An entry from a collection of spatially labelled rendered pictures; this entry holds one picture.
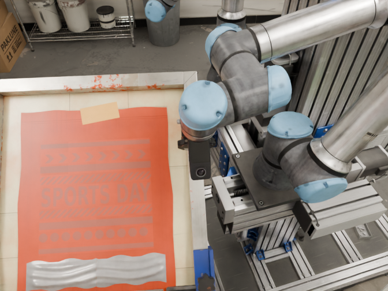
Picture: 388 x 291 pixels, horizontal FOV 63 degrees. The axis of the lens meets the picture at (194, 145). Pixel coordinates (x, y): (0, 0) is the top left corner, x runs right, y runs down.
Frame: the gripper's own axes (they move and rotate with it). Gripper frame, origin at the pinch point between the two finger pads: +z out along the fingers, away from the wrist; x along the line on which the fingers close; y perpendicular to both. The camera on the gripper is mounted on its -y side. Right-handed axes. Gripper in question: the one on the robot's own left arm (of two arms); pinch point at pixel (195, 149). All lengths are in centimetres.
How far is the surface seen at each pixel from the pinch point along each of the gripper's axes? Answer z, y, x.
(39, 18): 254, 200, 154
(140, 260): 5.2, -27.7, 16.0
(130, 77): 2.1, 21.8, 16.7
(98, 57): 269, 157, 92
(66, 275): 4.9, -30.0, 35.0
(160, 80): 2.1, 20.4, 8.5
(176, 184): 5.7, -8.5, 5.4
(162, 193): 5.7, -10.7, 9.4
